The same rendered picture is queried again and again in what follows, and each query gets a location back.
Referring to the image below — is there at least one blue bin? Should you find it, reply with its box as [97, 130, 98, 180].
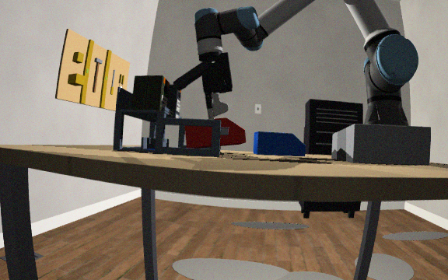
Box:
[254, 131, 304, 156]

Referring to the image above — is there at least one grey metal shelf rack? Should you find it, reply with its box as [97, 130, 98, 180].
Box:
[113, 86, 229, 157]

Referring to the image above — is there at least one dark grey case with orange latches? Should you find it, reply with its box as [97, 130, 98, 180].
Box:
[168, 85, 181, 116]

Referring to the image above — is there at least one olive green case with orange latches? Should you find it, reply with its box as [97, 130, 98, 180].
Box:
[131, 75, 170, 110]

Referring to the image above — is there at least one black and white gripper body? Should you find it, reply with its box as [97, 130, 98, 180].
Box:
[199, 51, 233, 93]

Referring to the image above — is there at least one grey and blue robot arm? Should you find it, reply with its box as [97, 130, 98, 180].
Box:
[173, 0, 418, 126]

